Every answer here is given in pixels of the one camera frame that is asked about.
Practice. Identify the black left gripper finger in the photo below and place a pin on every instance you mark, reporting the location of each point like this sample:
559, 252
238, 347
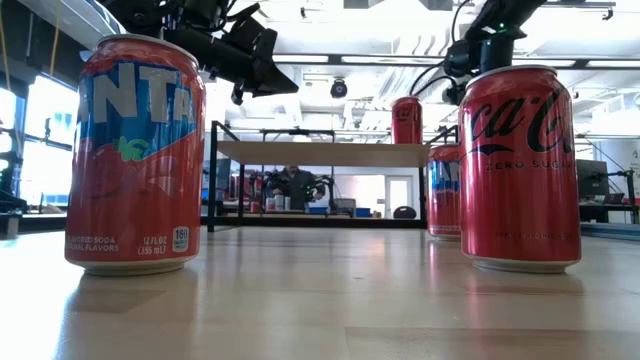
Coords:
275, 85
262, 50

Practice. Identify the red Coca-Cola Zero can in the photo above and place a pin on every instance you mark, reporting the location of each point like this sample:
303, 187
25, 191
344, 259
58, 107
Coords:
520, 190
406, 120

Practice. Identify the red Fanta soda can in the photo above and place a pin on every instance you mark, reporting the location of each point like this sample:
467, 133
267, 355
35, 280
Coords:
135, 165
443, 195

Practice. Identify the black background robot arm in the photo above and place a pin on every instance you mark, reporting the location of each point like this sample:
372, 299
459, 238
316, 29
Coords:
265, 182
326, 187

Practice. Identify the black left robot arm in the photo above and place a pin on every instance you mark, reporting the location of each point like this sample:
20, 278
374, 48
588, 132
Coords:
140, 12

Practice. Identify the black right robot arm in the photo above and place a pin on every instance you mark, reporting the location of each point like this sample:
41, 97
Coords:
500, 15

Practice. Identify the ceiling light strip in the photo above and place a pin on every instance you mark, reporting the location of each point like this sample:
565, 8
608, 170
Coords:
550, 63

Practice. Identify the person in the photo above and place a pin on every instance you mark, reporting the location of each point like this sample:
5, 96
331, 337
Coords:
297, 187

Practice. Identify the black round ball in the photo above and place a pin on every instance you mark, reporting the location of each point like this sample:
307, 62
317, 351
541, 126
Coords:
405, 212

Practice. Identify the black computer monitor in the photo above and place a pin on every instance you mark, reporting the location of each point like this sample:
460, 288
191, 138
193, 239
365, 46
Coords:
592, 177

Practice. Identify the black ceiling camera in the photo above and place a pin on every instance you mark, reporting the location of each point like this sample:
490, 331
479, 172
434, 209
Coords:
338, 89

